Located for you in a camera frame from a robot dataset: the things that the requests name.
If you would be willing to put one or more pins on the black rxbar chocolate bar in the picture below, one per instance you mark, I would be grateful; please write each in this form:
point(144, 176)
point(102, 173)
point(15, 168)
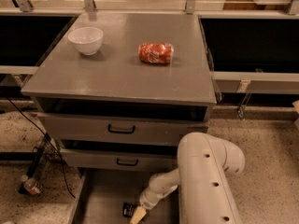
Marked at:
point(128, 209)

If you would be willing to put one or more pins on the black top drawer handle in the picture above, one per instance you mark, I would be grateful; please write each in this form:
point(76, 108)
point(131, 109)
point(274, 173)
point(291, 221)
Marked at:
point(113, 129)

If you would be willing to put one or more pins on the grey middle drawer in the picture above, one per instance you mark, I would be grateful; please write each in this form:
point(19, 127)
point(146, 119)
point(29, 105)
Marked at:
point(107, 160)

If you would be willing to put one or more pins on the grey top drawer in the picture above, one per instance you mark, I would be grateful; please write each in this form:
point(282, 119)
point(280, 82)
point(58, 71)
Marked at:
point(157, 132)

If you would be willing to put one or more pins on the black stand on floor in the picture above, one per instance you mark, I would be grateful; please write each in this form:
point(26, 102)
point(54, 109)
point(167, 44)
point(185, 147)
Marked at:
point(34, 164)

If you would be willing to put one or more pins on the crushed red soda can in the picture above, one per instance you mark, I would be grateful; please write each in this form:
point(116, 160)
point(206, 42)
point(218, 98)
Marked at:
point(161, 53)

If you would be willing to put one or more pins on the plastic bottle on floor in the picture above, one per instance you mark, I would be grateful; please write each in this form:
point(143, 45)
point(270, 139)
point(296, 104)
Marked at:
point(31, 184)

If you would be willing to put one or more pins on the black middle drawer handle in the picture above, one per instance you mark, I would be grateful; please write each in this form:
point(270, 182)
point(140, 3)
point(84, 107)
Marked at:
point(132, 163)

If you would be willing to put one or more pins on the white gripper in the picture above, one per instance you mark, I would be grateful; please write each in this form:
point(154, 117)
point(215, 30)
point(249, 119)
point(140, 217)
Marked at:
point(147, 200)

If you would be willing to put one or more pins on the grey open bottom drawer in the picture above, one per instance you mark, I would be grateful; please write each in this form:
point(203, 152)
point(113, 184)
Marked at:
point(102, 194)

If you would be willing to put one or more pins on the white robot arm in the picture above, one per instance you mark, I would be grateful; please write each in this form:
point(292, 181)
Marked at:
point(205, 197)

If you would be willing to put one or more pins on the black drawer handle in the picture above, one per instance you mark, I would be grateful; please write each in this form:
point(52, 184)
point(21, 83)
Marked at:
point(113, 129)
point(132, 163)

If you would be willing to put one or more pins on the grey drawer cabinet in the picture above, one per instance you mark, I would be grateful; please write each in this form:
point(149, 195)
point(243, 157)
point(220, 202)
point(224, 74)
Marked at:
point(115, 83)

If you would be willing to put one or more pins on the white ceramic bowl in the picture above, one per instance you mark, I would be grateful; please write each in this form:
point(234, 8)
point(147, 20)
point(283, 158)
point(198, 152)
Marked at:
point(86, 40)

